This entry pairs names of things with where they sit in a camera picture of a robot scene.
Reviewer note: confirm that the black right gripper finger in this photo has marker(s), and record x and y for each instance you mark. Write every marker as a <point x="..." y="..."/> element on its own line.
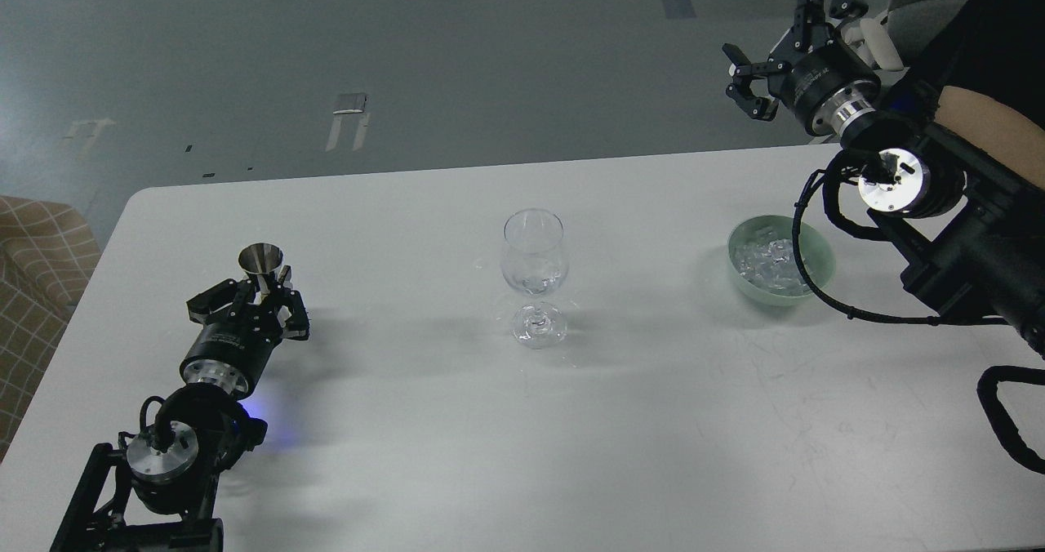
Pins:
<point x="743" y="74"/>
<point x="814" y="26"/>

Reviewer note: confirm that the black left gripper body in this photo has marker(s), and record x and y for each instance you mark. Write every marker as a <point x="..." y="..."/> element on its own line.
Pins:
<point x="232" y="349"/>

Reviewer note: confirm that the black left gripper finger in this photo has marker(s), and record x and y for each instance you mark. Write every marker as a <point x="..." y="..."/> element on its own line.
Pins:
<point x="288" y="307"/>
<point x="230" y="301"/>

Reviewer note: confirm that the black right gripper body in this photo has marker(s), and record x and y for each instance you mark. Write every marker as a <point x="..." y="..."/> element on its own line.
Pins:
<point x="820" y="75"/>

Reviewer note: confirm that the steel cocktail jigger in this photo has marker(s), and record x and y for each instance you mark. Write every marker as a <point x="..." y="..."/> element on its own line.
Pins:
<point x="263" y="264"/>

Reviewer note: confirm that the clear ice cubes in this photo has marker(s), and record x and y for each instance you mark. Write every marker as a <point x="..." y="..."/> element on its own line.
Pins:
<point x="769" y="264"/>

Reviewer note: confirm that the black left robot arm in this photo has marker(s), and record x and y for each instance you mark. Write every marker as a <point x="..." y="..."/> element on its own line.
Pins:
<point x="155" y="489"/>

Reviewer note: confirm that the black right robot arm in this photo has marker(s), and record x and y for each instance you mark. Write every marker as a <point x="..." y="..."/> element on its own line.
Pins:
<point x="946" y="165"/>

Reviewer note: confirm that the clear wine glass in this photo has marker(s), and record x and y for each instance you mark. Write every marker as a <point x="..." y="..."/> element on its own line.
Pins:
<point x="534" y="263"/>

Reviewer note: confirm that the green bowl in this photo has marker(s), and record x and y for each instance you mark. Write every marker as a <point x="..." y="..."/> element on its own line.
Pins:
<point x="816" y="263"/>

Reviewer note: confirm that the seated person black shirt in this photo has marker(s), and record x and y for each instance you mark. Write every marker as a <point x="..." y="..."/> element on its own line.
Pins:
<point x="980" y="78"/>

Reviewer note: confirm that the beige checkered sofa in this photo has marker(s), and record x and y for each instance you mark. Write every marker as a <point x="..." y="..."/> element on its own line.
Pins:
<point x="48" y="256"/>

